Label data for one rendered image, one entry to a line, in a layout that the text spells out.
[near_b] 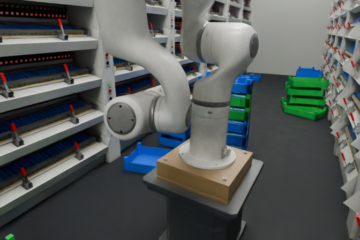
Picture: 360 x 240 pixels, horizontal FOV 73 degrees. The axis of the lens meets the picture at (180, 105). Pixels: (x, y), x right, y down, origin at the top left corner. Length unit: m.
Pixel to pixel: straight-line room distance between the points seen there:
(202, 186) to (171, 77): 0.40
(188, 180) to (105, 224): 0.48
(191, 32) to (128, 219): 0.78
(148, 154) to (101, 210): 0.50
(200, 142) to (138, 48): 0.42
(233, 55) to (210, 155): 0.31
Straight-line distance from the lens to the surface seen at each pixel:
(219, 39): 0.68
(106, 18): 0.44
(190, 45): 0.72
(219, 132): 0.75
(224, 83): 0.70
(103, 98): 1.37
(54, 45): 1.16
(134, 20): 0.44
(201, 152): 0.77
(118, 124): 0.47
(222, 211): 0.71
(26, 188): 1.23
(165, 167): 0.78
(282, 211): 1.21
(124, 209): 1.17
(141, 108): 0.45
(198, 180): 0.73
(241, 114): 1.44
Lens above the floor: 0.74
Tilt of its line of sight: 17 degrees down
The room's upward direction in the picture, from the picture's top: straight up
